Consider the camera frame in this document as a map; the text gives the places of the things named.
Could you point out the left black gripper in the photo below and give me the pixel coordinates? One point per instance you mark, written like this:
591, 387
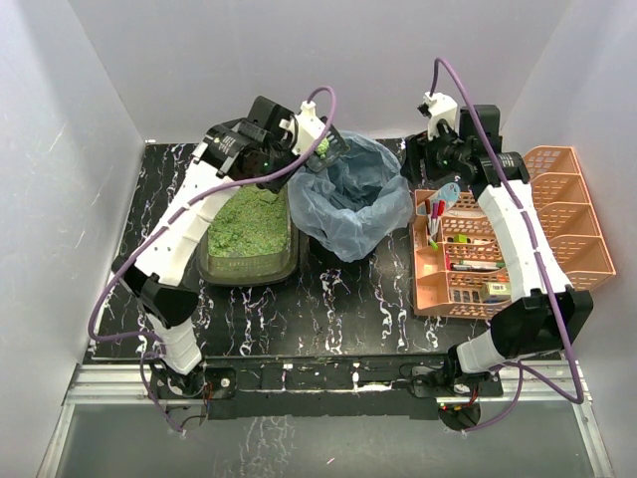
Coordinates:
309, 157

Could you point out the green litter pellets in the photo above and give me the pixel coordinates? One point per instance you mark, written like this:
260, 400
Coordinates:
254, 222

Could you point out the dark green litter box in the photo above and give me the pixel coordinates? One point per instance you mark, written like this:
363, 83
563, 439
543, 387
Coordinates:
260, 270

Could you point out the orange file rack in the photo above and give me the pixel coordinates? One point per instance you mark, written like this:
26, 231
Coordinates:
567, 216

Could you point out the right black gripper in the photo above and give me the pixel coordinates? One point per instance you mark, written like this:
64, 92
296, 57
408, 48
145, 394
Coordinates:
418, 156

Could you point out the black litter scoop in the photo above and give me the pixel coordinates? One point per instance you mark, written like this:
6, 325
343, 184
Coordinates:
331, 148

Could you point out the blue plastic bag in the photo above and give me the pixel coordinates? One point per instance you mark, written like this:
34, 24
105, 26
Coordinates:
353, 204

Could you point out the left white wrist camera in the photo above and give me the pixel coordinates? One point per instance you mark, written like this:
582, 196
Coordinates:
305, 127

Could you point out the orange desk organizer tray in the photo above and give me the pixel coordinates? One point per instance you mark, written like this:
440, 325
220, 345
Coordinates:
454, 257

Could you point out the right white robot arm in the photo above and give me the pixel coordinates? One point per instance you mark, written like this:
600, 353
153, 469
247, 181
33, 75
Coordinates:
546, 312

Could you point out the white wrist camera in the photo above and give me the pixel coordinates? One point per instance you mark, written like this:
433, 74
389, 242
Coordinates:
439, 110
305, 127

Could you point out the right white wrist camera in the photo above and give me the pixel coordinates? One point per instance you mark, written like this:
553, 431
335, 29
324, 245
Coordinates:
439, 110

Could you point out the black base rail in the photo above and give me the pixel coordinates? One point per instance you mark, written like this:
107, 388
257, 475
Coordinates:
425, 387

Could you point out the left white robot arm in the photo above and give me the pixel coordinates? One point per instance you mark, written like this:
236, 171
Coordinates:
156, 274

